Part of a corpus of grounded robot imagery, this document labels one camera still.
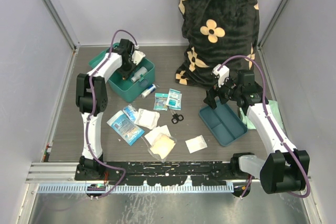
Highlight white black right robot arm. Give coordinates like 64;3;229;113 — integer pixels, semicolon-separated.
204;66;311;198

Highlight small white gauze packet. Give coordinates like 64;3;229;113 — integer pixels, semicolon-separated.
185;135;207;154

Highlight white blue bandage roll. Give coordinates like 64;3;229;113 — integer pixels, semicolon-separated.
141;84;156;98

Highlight white plastic bottle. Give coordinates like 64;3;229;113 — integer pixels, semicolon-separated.
131;67;148;83

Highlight white gauze pad stack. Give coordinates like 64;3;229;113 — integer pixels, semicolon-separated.
144;125;171;146

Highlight teal medicine kit box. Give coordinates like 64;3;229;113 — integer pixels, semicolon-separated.
87;44;155;102

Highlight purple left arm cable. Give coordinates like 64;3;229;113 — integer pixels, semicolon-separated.
88;29;139;198

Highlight clear bag beige pad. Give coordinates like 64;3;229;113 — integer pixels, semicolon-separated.
148;133;177;163

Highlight clear bag blue bandages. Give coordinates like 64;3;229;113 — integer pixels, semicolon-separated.
153;93;168;111

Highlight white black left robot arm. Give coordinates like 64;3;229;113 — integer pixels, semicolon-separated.
76;39;137;180

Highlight teal white sachet packet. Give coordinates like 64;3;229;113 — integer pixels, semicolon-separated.
166;89;182;110

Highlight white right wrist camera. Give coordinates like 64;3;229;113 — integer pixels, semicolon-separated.
212;64;229;88

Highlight aluminium slotted rail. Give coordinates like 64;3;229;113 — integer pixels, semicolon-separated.
26;162;234;196

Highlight dark teal divided tray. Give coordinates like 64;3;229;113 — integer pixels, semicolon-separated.
198;100;248;147

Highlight large blue cotton pack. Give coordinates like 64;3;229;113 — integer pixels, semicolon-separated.
107;111;144;146

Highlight white gauze pack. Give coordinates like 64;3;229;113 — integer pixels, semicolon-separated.
134;109;160;130

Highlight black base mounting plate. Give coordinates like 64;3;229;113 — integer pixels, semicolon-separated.
75;159;253;187

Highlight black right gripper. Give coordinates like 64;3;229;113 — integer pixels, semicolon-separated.
204;74;242;110

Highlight small clear blue packet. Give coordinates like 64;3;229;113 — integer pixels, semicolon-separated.
122;104;138;123

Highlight light green cloth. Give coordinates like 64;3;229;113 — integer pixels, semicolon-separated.
237;100;285;130

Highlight black floral plush blanket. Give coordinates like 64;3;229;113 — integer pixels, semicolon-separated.
175;0;260;88

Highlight black handled scissors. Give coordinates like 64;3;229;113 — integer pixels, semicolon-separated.
170;110;184;124

